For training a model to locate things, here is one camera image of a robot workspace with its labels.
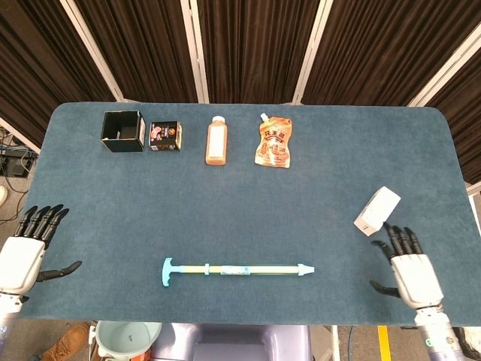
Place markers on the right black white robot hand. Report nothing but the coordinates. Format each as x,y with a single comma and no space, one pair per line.
415,278

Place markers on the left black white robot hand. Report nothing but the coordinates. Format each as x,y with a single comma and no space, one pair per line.
20,259

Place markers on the white rectangular box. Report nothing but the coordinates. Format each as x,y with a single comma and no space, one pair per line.
376,212

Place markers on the orange juice bottle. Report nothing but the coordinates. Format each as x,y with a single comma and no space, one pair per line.
216,144

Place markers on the white partition frame post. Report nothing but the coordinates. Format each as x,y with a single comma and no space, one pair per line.
19,133
447,69
95,49
312,56
195,52

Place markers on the right purple robot arm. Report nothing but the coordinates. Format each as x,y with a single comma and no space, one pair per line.
437,334

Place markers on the purple robot base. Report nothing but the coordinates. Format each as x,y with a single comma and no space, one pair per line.
233,344

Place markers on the open black cardboard box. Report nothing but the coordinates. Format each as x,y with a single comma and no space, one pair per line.
124,144

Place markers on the blue felt table mat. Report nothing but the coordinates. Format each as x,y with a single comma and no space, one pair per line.
240,195

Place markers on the orange spout pouch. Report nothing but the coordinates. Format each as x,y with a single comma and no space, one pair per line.
273,146

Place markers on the dark brown curtain panel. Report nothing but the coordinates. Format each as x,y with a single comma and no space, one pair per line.
139,49
255,49
41,60
387,45
464,120

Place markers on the pale green plastic bucket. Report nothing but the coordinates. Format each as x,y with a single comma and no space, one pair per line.
127,336

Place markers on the small black printed box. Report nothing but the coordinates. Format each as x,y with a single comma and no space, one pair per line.
165,135

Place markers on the small white rounded object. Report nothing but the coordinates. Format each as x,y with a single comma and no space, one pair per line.
3,195

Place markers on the brown leather shoe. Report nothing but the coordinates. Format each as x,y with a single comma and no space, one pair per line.
65,344

